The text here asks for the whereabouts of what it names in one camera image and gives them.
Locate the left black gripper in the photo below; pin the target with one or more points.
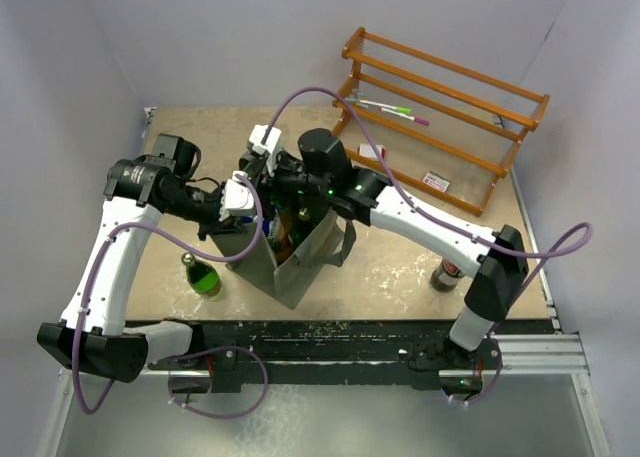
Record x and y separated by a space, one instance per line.
215 226

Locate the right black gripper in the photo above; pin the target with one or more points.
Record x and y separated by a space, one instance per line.
272 184

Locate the green Perrier glass bottle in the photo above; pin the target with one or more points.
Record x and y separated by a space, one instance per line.
304 218

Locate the blue juice carton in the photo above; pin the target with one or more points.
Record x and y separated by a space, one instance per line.
275 233

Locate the green canvas bag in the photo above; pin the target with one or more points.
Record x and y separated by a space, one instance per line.
286 275

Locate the dark cola bottle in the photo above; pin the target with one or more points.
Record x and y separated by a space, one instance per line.
446 276

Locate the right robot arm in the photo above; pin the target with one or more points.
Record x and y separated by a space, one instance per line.
494 260

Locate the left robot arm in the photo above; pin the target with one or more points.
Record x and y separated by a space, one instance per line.
91 336

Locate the green round glass bottle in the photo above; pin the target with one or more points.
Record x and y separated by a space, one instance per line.
201 276

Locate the white red eraser box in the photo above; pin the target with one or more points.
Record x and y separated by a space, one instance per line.
372 152

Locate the grey marker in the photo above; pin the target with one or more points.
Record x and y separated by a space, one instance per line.
355 99

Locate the green capped marker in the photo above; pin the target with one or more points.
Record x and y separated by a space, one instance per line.
393 108

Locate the pink capped marker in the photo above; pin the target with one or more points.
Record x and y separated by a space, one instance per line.
406 116

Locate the red white small packet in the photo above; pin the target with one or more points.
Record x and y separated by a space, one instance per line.
436 181

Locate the orange wooden shelf rack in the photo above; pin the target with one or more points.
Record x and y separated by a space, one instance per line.
478 123

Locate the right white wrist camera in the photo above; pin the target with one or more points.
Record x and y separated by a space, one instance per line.
265 141

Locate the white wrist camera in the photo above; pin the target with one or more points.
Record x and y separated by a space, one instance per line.
265 141
237 198

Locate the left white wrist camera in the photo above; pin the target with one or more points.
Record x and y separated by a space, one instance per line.
237 198

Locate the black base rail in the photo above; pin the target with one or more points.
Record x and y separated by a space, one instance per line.
417 353

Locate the aluminium frame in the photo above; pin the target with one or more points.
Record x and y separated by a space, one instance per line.
540 404

